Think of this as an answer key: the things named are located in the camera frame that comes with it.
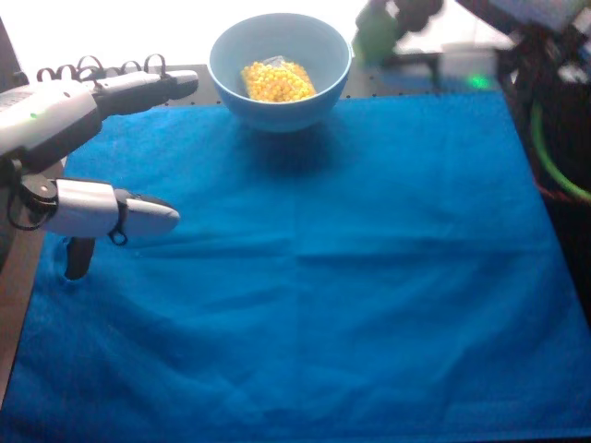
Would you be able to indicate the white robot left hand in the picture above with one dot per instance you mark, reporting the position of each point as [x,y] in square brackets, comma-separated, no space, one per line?
[51,115]

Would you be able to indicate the bag of yellow beads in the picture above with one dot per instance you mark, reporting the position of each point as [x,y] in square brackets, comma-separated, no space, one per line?
[277,83]

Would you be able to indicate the light blue bowl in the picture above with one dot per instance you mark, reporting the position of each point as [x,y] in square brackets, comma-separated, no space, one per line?
[286,41]

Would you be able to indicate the blue cloth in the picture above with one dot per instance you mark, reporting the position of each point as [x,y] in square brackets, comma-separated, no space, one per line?
[323,277]

